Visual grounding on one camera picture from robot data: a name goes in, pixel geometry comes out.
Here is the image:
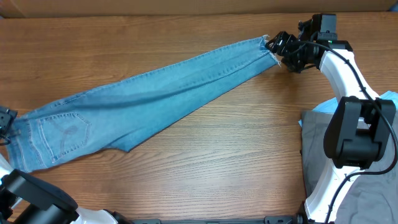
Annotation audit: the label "light blue denim jeans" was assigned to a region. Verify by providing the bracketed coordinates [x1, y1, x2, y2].
[6, 37, 277, 172]

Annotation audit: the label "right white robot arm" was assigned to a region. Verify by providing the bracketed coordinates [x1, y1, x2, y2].
[264, 13, 397, 223]

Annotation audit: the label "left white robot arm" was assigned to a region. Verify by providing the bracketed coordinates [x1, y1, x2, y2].
[1, 107, 131, 223]

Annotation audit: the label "light blue folded garment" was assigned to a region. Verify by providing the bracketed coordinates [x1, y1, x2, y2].
[313, 91, 398, 113]

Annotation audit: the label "grey folded garment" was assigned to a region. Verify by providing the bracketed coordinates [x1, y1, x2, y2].
[302, 111, 397, 224]

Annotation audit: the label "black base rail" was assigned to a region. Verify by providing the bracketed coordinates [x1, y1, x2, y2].
[131, 215, 297, 224]

